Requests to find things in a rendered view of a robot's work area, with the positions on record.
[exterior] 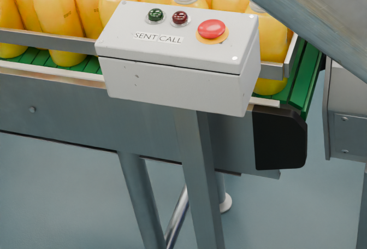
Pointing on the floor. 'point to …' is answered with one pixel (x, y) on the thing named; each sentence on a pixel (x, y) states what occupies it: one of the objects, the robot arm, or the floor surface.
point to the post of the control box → (199, 176)
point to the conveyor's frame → (146, 135)
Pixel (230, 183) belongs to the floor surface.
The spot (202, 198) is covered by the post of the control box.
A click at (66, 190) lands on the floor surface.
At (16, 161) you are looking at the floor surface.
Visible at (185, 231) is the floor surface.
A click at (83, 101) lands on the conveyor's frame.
